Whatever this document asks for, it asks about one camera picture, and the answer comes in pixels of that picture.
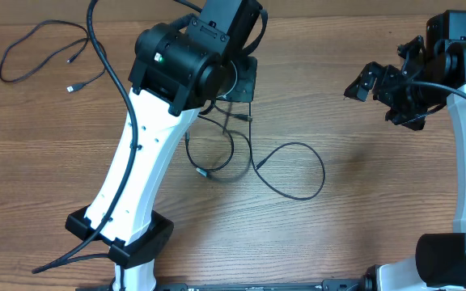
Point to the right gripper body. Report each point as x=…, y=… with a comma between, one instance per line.
x=411, y=103

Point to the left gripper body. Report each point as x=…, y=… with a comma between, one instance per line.
x=243, y=90

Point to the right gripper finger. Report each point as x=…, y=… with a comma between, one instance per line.
x=364, y=82
x=388, y=78

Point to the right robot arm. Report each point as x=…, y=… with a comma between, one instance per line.
x=432, y=77

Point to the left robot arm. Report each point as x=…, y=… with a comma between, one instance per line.
x=178, y=67

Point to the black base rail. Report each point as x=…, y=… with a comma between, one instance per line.
x=325, y=285

